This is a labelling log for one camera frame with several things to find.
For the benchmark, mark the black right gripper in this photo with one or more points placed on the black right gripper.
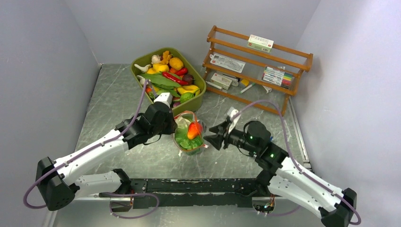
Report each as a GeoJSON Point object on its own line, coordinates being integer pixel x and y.
{"type": "Point", "coordinates": [225, 135]}

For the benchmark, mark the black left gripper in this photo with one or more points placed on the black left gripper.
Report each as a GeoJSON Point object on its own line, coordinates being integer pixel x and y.
{"type": "Point", "coordinates": [169, 122]}

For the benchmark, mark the napa cabbage toy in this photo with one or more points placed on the napa cabbage toy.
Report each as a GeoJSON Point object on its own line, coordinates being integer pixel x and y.
{"type": "Point", "coordinates": [190, 147]}

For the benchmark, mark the red pepper toy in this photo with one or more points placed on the red pepper toy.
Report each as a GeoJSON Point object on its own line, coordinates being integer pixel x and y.
{"type": "Point", "coordinates": [194, 129]}

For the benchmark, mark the clear zip bag orange zipper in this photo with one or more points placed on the clear zip bag orange zipper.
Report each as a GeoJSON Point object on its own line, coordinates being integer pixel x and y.
{"type": "Point", "coordinates": [190, 117]}

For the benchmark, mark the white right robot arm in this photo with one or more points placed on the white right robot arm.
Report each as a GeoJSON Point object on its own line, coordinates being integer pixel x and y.
{"type": "Point", "coordinates": [285, 177]}

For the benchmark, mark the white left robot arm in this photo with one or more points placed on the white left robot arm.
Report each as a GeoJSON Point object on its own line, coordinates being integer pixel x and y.
{"type": "Point", "coordinates": [62, 180]}

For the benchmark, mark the small green lime toy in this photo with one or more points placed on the small green lime toy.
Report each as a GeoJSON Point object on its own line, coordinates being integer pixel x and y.
{"type": "Point", "coordinates": [186, 97]}

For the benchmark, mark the yellow banana pepper toy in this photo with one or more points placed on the yellow banana pepper toy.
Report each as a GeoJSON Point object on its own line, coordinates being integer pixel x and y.
{"type": "Point", "coordinates": [189, 89]}

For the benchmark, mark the flat green leaf toy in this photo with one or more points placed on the flat green leaf toy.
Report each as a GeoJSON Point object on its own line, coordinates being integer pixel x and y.
{"type": "Point", "coordinates": [160, 81]}

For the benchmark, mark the long red chili toy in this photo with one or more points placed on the long red chili toy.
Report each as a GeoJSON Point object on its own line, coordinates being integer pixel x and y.
{"type": "Point", "coordinates": [174, 79]}

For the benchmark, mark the white mushroom toy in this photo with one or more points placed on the white mushroom toy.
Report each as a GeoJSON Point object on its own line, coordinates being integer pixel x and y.
{"type": "Point", "coordinates": [143, 69]}
{"type": "Point", "coordinates": [141, 80]}

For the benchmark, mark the white pen on table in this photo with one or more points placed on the white pen on table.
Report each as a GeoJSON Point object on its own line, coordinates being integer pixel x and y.
{"type": "Point", "coordinates": [247, 88]}

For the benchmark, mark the olive green plastic bin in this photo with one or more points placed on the olive green plastic bin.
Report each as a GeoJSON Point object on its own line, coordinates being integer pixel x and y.
{"type": "Point", "coordinates": [192, 105]}

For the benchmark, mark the dark red beet toy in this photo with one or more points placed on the dark red beet toy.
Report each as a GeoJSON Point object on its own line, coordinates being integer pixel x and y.
{"type": "Point", "coordinates": [188, 78]}

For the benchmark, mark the small white green box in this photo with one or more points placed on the small white green box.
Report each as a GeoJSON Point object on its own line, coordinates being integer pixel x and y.
{"type": "Point", "coordinates": [221, 81]}

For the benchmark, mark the yellow lemon toy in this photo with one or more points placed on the yellow lemon toy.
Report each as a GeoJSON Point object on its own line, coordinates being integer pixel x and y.
{"type": "Point", "coordinates": [161, 67]}

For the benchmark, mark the short red chili toy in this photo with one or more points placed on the short red chili toy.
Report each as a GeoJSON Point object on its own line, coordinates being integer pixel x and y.
{"type": "Point", "coordinates": [181, 72]}

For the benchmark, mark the yellow potato toy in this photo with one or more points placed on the yellow potato toy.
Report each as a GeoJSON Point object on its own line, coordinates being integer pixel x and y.
{"type": "Point", "coordinates": [176, 63]}

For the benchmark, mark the white garlic bulb toy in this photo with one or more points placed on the white garlic bulb toy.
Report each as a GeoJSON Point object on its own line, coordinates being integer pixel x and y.
{"type": "Point", "coordinates": [155, 59]}

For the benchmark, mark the orange ginger root toy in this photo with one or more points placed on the orange ginger root toy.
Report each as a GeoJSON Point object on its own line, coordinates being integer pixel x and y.
{"type": "Point", "coordinates": [166, 56]}

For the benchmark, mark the flat packaged stationery card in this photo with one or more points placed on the flat packaged stationery card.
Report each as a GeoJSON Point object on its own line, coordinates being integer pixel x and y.
{"type": "Point", "coordinates": [227, 63]}

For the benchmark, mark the wooden shelf rack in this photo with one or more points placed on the wooden shelf rack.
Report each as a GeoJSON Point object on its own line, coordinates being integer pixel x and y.
{"type": "Point", "coordinates": [234, 45]}

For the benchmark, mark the coloured marker pen set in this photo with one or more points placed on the coloured marker pen set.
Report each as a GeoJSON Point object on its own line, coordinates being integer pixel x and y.
{"type": "Point", "coordinates": [277, 77]}

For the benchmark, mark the white box on top shelf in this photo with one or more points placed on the white box on top shelf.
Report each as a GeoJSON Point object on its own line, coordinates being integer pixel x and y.
{"type": "Point", "coordinates": [260, 43]}

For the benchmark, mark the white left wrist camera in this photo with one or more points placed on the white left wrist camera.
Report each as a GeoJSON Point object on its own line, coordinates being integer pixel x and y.
{"type": "Point", "coordinates": [165, 98]}

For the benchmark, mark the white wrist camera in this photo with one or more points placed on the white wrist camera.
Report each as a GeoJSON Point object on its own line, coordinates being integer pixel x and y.
{"type": "Point", "coordinates": [165, 98]}
{"type": "Point", "coordinates": [234, 115]}

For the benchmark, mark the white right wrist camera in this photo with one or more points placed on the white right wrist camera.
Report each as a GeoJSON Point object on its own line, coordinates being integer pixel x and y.
{"type": "Point", "coordinates": [234, 115]}

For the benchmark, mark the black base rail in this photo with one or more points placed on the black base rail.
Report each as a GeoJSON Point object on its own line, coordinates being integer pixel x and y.
{"type": "Point", "coordinates": [146, 193]}

